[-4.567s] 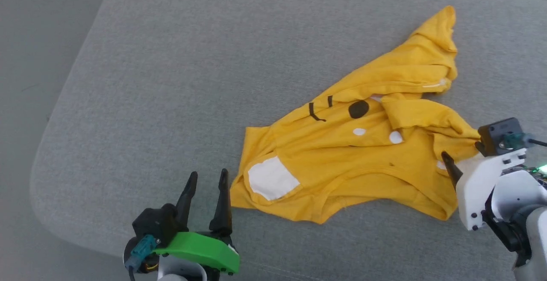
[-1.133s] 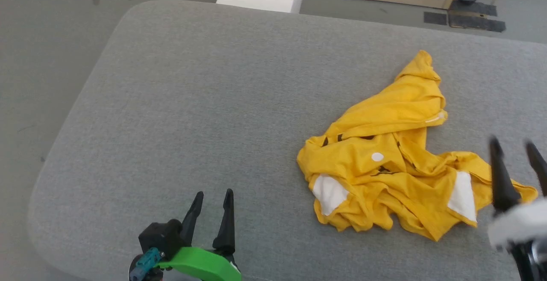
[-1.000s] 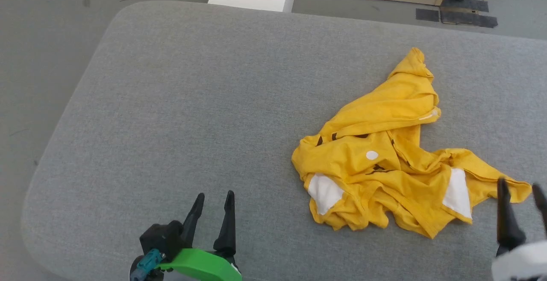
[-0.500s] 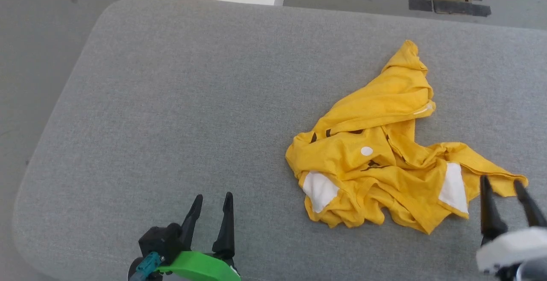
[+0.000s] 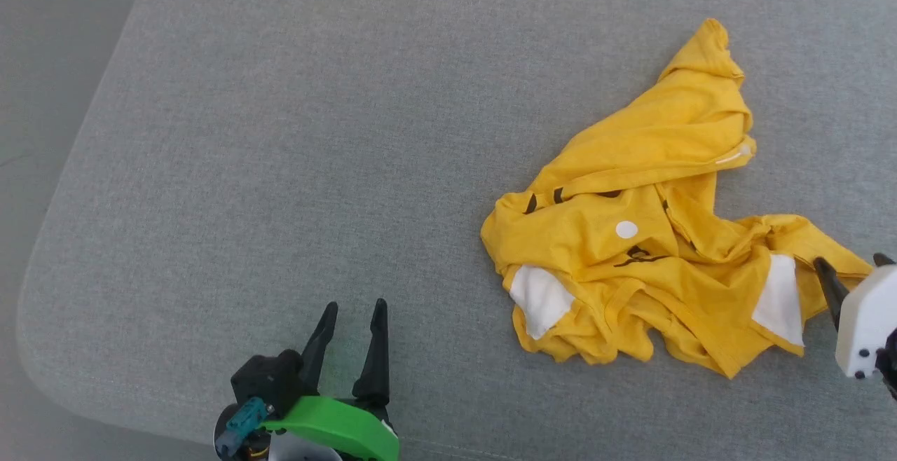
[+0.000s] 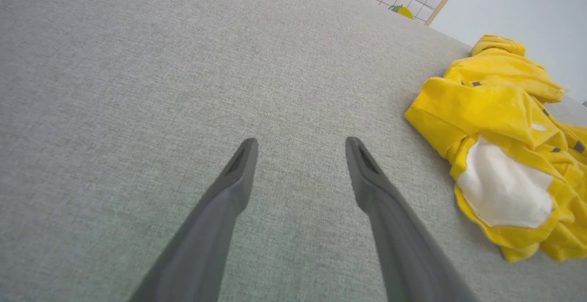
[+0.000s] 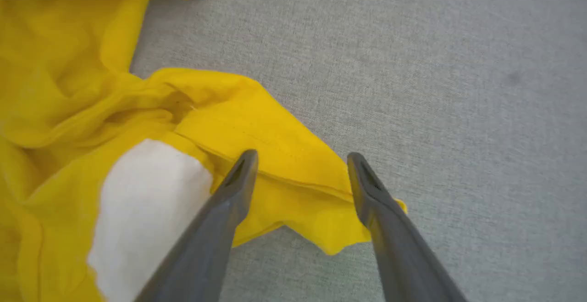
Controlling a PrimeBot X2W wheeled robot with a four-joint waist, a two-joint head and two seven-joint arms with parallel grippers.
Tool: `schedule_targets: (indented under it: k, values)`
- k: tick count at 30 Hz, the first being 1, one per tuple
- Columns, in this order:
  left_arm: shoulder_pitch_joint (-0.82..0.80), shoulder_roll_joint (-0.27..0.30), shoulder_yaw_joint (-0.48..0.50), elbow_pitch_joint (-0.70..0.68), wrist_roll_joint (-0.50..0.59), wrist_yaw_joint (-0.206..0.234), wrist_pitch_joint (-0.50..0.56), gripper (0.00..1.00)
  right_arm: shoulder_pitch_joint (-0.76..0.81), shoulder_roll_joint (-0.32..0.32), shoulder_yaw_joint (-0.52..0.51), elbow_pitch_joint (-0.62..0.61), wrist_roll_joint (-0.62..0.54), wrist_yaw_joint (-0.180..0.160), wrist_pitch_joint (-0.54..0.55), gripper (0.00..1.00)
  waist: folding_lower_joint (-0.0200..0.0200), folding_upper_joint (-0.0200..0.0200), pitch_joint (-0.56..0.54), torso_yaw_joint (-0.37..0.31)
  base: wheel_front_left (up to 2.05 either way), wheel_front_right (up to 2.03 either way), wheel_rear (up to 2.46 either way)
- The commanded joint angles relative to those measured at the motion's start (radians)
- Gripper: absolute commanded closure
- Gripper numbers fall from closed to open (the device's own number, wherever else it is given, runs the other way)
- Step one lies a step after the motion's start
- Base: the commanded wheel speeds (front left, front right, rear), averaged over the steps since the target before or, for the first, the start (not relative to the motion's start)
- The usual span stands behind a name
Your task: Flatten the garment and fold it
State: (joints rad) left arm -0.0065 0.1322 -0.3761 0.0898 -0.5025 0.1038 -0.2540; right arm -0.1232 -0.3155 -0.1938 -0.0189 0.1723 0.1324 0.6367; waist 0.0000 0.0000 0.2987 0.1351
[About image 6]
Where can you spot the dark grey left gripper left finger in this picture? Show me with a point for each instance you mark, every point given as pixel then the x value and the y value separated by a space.
pixel 206 237

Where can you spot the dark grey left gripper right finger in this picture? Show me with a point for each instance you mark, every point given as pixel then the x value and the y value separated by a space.
pixel 403 247

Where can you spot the yellow garment with white print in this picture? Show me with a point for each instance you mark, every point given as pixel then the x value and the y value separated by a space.
pixel 495 104

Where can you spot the grey fabric sofa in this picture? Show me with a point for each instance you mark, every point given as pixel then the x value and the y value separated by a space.
pixel 183 63

